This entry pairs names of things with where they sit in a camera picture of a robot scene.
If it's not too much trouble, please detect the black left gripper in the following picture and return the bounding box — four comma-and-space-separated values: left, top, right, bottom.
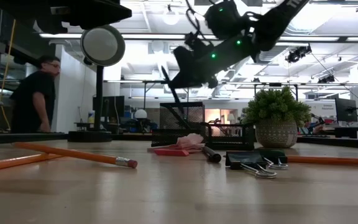
0, 0, 133, 35

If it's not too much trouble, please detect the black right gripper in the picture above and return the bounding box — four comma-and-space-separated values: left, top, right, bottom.
168, 33, 260, 90

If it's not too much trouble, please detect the pink sticky note pad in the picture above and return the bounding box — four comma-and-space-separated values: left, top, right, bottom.
147, 133, 206, 154

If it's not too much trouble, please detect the thick black pen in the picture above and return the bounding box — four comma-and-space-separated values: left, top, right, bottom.
201, 145, 223, 164

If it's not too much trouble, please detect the black binder clip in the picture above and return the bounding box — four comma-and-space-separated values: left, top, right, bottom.
224, 150, 278, 180
258, 149, 289, 170

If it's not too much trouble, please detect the orange pencil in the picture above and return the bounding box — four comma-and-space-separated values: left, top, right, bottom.
286, 155, 358, 167
0, 152, 64, 174
12, 141, 139, 170

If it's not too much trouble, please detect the black mesh desk organizer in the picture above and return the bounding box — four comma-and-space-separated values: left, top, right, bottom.
150, 101, 256, 152

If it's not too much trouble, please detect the black desk lamp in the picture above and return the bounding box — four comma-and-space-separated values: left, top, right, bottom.
67, 24, 126, 143

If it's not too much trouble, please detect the white globe lamp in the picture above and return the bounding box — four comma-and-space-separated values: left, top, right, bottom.
134, 108, 148, 120

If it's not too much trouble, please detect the black computer monitor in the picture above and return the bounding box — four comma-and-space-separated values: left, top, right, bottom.
334, 97, 358, 123
92, 95, 126, 118

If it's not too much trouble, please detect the green artificial potted plant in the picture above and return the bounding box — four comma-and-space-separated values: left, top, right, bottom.
241, 86, 312, 149

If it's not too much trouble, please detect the person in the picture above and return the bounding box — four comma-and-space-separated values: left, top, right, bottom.
10, 55, 62, 134

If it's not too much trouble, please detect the black background table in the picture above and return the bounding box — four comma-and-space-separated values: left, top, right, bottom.
333, 125, 358, 139

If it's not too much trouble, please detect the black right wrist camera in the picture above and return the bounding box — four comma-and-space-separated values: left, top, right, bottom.
183, 30, 216, 58

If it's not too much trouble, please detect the silver ventilation duct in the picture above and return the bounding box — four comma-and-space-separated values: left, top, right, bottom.
255, 43, 291, 65

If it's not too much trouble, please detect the black ceiling-hung camera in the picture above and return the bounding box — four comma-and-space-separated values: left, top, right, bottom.
318, 74, 336, 85
285, 44, 313, 64

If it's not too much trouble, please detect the black aluminium table frame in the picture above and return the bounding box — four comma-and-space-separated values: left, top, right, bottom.
0, 132, 358, 151

